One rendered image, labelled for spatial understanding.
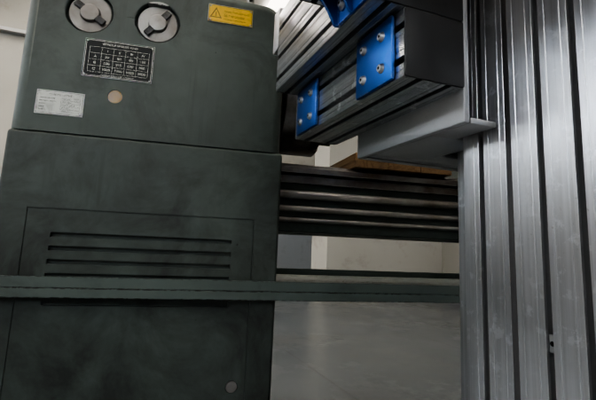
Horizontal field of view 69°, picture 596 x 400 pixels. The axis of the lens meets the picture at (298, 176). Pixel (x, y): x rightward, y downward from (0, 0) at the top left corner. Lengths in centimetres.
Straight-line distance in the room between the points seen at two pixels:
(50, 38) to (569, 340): 109
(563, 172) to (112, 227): 84
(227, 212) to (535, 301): 68
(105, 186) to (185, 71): 32
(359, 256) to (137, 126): 482
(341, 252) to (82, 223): 470
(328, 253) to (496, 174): 491
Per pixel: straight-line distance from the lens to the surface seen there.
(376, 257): 580
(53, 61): 113
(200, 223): 101
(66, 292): 101
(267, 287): 99
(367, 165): 121
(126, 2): 117
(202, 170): 103
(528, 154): 58
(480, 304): 63
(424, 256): 623
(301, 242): 897
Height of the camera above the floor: 64
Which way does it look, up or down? 9 degrees up
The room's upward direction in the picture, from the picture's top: 2 degrees clockwise
